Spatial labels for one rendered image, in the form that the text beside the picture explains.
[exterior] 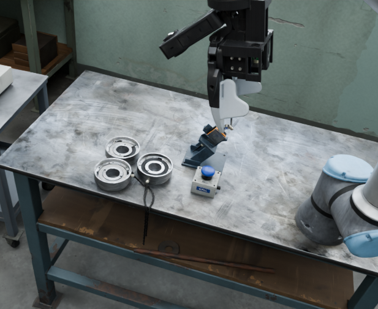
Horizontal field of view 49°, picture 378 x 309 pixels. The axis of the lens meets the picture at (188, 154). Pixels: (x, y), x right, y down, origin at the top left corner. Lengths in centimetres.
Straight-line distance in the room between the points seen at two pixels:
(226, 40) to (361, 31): 209
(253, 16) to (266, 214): 72
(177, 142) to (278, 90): 156
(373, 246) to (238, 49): 58
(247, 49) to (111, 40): 243
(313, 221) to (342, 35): 168
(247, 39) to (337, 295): 100
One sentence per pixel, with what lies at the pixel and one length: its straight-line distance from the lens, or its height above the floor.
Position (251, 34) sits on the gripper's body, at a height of 142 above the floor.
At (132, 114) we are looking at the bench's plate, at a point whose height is 80.
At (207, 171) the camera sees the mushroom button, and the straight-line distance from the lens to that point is 117.
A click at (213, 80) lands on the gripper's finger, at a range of 62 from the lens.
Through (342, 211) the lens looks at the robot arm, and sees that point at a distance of 103.
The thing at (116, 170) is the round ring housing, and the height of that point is 82.
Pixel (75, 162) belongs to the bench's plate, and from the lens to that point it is 129.
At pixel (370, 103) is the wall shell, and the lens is 290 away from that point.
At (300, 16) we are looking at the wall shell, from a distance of 264.
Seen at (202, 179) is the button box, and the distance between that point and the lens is 119.
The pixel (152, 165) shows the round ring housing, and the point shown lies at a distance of 125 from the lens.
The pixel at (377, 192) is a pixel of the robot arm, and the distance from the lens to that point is 95.
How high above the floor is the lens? 166
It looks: 40 degrees down
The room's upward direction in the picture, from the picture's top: 9 degrees clockwise
